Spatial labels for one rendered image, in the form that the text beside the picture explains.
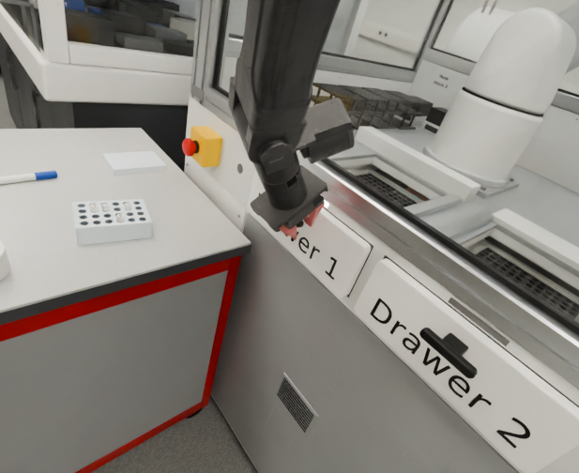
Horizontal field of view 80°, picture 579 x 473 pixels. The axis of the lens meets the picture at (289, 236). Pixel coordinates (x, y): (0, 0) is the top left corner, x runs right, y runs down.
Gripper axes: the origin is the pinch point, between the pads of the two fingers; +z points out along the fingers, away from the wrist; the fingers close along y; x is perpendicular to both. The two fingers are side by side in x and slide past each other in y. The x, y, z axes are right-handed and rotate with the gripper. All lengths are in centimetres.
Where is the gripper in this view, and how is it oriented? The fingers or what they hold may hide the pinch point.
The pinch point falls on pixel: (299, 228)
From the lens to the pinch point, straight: 58.1
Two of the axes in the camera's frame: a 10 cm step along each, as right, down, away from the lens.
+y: 7.5, -6.3, 2.0
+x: -6.2, -5.8, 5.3
